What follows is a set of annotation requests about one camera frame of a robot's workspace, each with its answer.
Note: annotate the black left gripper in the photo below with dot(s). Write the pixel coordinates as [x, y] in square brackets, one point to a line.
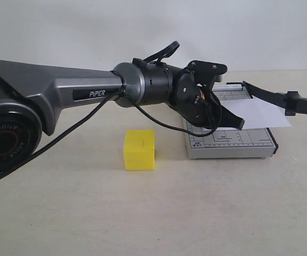
[192, 97]

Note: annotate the white paper sheet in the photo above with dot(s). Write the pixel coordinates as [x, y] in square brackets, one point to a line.
[257, 114]

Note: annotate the yellow cube block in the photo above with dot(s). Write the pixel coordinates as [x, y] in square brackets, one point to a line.
[139, 150]

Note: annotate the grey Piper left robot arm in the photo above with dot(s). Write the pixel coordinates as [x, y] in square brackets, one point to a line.
[32, 97]

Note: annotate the grey paper cutter base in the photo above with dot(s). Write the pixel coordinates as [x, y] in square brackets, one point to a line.
[253, 143]

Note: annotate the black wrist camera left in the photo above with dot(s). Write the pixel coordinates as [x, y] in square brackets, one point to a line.
[207, 73]

